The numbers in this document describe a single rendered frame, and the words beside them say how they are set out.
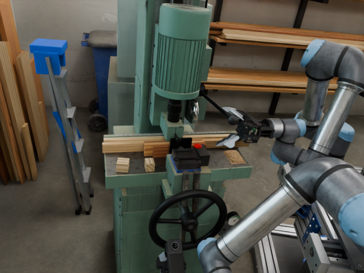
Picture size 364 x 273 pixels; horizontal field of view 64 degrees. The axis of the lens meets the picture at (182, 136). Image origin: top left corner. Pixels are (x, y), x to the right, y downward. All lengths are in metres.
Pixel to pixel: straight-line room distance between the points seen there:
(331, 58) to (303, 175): 0.56
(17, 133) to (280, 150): 1.84
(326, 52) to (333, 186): 0.63
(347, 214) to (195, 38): 0.68
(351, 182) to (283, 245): 1.30
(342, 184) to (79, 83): 3.21
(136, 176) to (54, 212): 1.27
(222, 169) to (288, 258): 0.89
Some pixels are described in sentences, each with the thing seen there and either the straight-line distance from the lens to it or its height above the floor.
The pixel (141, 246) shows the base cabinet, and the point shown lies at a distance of 1.40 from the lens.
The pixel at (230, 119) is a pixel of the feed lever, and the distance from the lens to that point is 0.99.
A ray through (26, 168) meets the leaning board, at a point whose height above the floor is 0.12.
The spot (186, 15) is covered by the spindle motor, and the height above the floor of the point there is 1.46.
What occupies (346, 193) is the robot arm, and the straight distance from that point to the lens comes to 0.72.
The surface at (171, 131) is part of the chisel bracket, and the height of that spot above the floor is 1.02.
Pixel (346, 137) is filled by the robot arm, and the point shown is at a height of 1.01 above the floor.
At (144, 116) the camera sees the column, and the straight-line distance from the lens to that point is 1.38.
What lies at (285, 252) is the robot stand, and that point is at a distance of 1.96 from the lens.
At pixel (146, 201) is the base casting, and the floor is 0.76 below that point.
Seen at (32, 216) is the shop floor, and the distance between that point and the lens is 2.32.
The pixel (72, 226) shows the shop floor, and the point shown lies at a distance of 2.20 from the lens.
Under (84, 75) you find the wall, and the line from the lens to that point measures 3.58.
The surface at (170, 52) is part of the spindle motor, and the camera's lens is 1.04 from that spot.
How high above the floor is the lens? 1.58
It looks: 30 degrees down
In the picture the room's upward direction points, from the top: 8 degrees clockwise
